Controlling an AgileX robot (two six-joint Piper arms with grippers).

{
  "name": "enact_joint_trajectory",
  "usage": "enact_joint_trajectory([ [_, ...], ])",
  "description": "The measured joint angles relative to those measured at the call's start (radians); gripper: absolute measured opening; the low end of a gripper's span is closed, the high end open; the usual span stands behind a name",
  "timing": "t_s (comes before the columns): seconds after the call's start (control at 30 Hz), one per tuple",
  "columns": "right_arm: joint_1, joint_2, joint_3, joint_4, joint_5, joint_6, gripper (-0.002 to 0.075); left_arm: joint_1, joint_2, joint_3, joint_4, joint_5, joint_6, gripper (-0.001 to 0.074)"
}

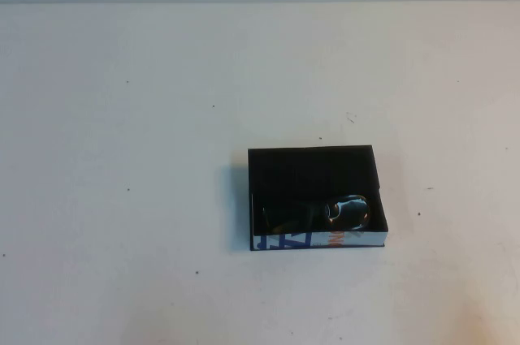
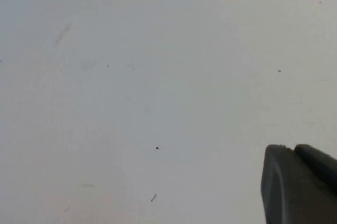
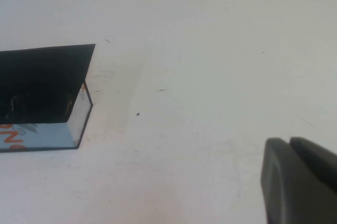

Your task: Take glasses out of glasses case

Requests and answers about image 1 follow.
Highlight black glasses case printed side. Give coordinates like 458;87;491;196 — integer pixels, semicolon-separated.
247;144;390;255

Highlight black framed glasses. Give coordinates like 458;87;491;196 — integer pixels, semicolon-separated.
262;193;371;241

